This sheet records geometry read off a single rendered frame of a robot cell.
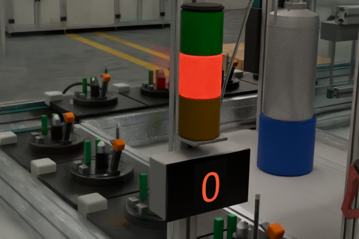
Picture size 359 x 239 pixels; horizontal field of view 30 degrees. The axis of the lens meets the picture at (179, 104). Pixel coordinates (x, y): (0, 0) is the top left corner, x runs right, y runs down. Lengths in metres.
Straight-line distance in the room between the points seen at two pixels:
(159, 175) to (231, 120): 1.46
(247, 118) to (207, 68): 1.53
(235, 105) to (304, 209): 0.69
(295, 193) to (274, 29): 0.43
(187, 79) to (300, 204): 0.94
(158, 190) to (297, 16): 1.04
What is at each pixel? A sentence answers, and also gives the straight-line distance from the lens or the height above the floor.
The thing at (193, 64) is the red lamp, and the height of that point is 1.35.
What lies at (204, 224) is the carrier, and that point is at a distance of 1.26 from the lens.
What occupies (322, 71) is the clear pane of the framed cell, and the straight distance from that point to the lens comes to 2.13.
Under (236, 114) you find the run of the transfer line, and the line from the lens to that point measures 2.24.
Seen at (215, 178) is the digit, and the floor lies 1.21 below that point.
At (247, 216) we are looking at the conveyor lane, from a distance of 1.33.
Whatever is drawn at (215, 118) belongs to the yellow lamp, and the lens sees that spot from 0.78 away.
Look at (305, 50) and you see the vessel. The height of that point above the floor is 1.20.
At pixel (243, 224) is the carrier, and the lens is 1.09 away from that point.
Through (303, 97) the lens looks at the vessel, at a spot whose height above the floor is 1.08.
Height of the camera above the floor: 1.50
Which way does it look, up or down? 15 degrees down
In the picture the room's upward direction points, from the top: 1 degrees clockwise
